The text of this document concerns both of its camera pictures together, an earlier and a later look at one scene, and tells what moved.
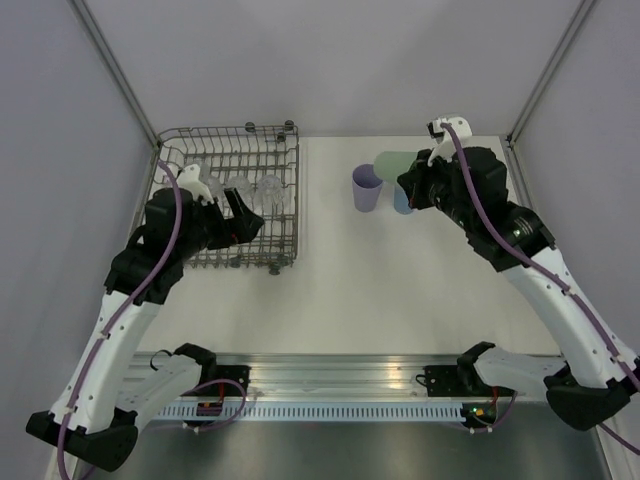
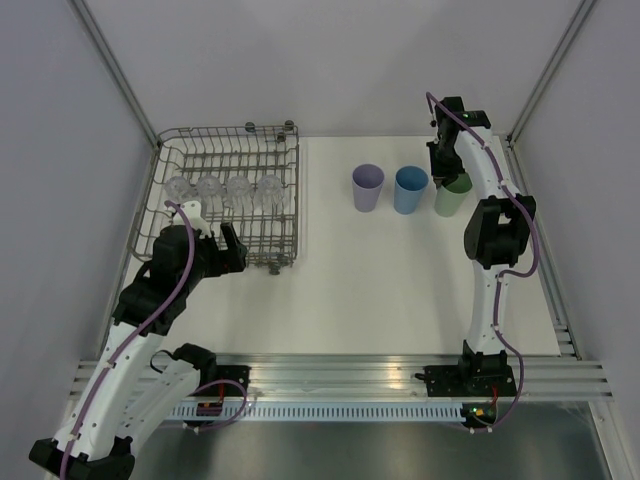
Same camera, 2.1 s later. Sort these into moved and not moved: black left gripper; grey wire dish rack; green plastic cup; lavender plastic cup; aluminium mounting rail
Moved: green plastic cup; black left gripper
Not moved: grey wire dish rack; lavender plastic cup; aluminium mounting rail
